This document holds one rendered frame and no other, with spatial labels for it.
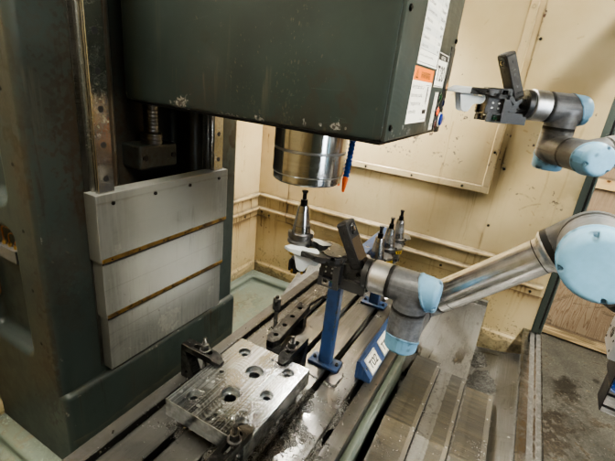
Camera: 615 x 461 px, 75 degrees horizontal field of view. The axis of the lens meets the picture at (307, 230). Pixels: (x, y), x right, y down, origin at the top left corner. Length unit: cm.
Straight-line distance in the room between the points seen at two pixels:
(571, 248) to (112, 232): 98
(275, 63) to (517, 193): 128
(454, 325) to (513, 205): 56
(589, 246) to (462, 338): 118
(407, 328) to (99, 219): 76
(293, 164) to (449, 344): 122
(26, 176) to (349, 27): 72
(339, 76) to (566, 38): 120
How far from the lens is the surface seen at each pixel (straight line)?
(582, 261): 76
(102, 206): 107
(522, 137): 180
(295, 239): 94
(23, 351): 138
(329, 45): 75
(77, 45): 105
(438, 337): 185
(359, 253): 90
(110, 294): 118
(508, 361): 203
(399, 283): 87
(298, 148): 83
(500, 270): 94
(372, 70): 72
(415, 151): 186
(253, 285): 234
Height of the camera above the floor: 172
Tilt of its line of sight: 21 degrees down
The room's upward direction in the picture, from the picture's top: 6 degrees clockwise
